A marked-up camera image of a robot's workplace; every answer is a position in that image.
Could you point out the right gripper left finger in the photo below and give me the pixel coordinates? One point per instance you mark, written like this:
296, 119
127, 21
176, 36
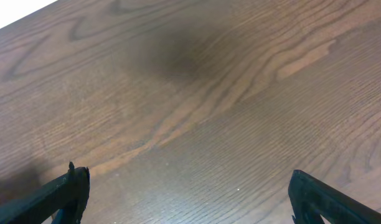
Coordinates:
65, 196

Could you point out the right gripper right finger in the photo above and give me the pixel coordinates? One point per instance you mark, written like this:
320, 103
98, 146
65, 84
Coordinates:
314, 201

